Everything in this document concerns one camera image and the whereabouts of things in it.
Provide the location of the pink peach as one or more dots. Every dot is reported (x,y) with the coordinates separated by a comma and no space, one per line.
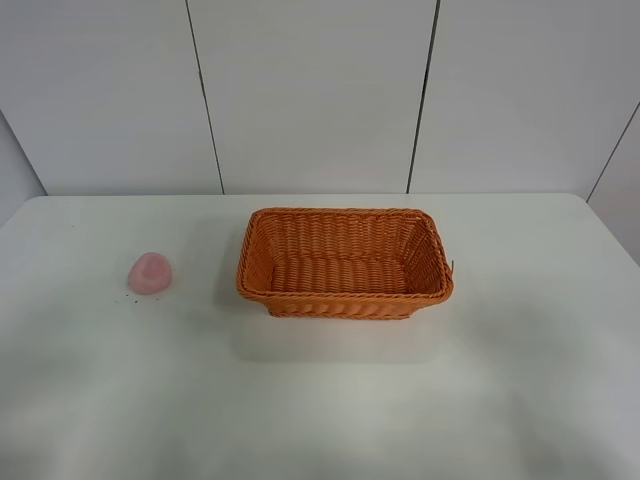
(150,274)

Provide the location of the orange wicker basket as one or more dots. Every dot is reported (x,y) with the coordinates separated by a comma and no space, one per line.
(372,264)

